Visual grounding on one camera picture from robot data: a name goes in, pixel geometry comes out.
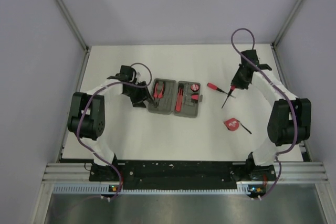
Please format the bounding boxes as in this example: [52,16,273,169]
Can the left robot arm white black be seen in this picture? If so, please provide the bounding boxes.
[67,71,153,180]

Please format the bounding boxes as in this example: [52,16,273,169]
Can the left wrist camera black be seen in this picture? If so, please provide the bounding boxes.
[119,65,136,82]

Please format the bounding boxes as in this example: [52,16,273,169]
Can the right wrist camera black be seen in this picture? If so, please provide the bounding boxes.
[241,49,259,65]

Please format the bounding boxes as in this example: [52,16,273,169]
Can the grey slotted cable duct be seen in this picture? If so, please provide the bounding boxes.
[53,184,250,195]

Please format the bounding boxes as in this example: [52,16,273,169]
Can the left aluminium corner post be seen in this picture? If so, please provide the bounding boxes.
[54,0,89,52]

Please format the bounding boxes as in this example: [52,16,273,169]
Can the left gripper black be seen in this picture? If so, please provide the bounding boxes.
[123,80,154,108]

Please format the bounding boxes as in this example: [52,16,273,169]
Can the aluminium front frame rail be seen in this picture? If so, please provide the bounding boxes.
[43,162,329,184]

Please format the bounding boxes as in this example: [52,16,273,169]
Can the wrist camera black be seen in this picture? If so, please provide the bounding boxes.
[119,65,136,82]
[241,49,259,65]

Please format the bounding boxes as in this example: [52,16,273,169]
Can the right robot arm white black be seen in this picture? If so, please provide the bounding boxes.
[230,60,311,180]

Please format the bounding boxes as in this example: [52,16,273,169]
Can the grey plastic tool case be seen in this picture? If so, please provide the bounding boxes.
[148,78,203,118]

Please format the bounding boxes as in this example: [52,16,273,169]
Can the red electrical tape roll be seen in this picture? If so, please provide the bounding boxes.
[190,83,200,92]

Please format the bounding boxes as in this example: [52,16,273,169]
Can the red black pliers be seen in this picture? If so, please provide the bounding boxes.
[153,81,165,108]

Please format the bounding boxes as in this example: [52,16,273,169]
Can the red hex key holder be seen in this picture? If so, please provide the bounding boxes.
[191,93,199,103]

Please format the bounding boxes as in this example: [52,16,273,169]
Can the red tape measure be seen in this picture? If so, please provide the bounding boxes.
[224,118,239,131]

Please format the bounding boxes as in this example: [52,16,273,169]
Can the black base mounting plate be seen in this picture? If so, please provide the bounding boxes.
[89,160,276,190]

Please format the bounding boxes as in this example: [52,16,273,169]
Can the red black screwdriver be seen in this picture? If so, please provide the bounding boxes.
[207,82,232,95]
[222,86,236,108]

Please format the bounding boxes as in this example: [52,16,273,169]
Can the red utility knife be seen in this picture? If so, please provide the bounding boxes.
[175,84,183,112]

